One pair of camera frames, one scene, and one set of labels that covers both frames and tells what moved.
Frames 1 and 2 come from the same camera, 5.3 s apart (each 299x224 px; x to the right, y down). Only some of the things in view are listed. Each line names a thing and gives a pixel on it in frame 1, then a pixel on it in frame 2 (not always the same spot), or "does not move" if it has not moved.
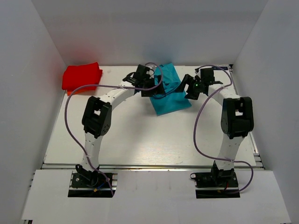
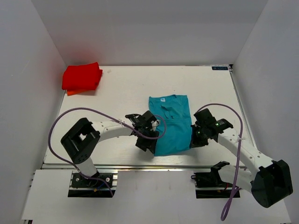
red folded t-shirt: (74, 76) does not move
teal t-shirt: (173, 100) -> (175, 109)
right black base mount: (222, 184) does not move
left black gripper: (159, 90) -> (150, 144)
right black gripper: (189, 80) -> (195, 143)
